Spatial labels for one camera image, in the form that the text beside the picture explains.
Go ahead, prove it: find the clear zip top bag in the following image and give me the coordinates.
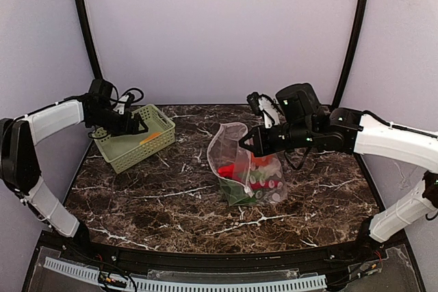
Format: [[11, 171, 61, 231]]
[[207, 122, 287, 207]]

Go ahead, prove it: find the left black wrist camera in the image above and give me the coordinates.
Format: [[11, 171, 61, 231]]
[[112, 88, 144, 115]]

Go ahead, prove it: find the white slotted cable duct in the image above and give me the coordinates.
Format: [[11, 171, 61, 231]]
[[41, 257, 328, 292]]

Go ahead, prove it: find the white bok choy toy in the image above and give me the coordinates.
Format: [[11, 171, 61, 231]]
[[219, 173, 271, 206]]

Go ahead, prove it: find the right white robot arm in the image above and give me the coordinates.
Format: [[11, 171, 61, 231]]
[[239, 83, 437, 243]]

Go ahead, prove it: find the black frame post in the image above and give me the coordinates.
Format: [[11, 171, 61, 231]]
[[331, 0, 368, 108], [75, 0, 103, 79]]

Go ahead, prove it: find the orange fruit toy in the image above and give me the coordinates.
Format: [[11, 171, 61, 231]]
[[251, 155, 273, 168]]

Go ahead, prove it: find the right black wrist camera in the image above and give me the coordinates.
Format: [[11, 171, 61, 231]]
[[246, 92, 281, 129]]

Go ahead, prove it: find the dark red chili toy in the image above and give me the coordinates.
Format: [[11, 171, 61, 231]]
[[250, 177, 280, 191]]

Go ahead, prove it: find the right black frame post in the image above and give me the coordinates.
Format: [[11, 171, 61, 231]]
[[331, 0, 368, 108]]

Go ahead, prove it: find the beige perforated plastic basket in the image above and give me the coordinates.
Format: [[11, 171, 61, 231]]
[[92, 104, 175, 174]]

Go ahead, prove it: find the red pepper toy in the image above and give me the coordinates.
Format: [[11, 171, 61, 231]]
[[217, 164, 235, 179]]

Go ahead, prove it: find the left black frame post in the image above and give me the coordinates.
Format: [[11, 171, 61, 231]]
[[75, 0, 103, 79]]

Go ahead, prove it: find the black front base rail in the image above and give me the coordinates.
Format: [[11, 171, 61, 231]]
[[23, 232, 425, 291]]

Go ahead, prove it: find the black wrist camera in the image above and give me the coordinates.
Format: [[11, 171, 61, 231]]
[[112, 88, 144, 115], [246, 92, 281, 129]]

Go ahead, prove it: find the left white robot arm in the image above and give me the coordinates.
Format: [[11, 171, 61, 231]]
[[1, 79, 149, 240]]

